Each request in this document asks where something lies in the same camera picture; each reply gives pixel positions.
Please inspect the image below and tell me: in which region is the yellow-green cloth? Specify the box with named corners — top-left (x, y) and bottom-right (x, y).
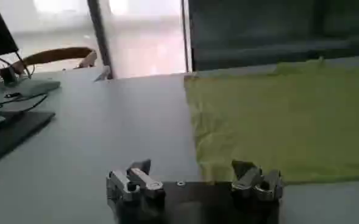
top-left (183, 57), bottom-right (359, 185)

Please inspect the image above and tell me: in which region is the pale grey pointed plate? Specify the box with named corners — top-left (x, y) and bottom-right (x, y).
top-left (93, 65), bottom-right (112, 83)

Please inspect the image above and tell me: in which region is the black desk mat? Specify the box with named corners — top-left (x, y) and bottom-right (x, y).
top-left (0, 110), bottom-right (57, 169)

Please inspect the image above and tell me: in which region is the thin dark window bar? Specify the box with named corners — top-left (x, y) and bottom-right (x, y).
top-left (180, 0), bottom-right (191, 74)

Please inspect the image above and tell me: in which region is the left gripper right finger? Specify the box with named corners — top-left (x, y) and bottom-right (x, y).
top-left (230, 159), bottom-right (285, 203)

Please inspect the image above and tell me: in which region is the brown wooden chair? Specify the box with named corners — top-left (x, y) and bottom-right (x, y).
top-left (11, 46), bottom-right (98, 75)

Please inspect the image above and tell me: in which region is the dark partition panel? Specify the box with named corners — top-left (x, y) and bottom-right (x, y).
top-left (187, 0), bottom-right (359, 72)

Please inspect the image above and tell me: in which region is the grey monitor base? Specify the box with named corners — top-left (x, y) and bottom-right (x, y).
top-left (0, 65), bottom-right (62, 110)

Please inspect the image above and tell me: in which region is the thin black cable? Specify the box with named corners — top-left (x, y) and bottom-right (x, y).
top-left (0, 51), bottom-right (33, 80)

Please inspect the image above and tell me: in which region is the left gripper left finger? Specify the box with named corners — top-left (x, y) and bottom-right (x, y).
top-left (105, 158), bottom-right (166, 203)

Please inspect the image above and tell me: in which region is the dark thick window post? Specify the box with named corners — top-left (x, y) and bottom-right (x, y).
top-left (87, 0), bottom-right (115, 80)

